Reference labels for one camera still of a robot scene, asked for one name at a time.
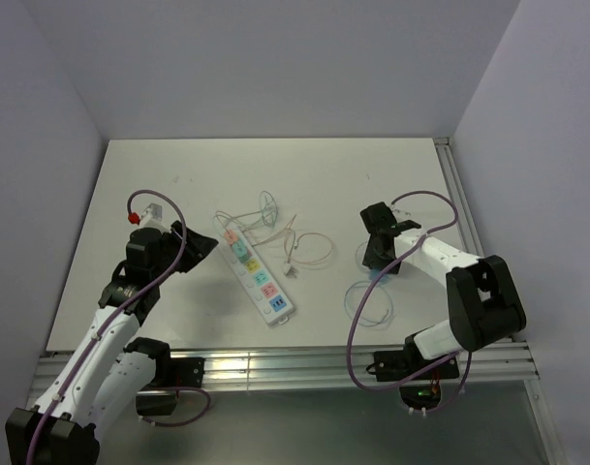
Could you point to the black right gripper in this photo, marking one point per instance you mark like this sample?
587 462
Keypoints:
371 258

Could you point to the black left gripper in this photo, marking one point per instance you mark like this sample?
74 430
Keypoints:
198 247

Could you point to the blue charger plug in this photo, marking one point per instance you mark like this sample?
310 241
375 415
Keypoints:
377 274

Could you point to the pink charger plug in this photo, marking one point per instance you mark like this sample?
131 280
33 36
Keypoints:
231 237

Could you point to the teal charger plug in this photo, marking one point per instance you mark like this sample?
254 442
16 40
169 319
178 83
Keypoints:
241 251

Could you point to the white multicolour power strip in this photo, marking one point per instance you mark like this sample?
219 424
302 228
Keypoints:
258 283

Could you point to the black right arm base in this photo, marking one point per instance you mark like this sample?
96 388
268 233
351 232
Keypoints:
394 365

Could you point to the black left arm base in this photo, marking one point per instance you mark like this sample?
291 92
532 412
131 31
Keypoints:
173 378

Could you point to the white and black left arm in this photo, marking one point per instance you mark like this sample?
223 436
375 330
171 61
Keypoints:
112 363

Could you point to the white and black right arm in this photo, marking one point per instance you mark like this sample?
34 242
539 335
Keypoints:
482 299

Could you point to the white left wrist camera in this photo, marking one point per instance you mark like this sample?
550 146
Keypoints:
151 217

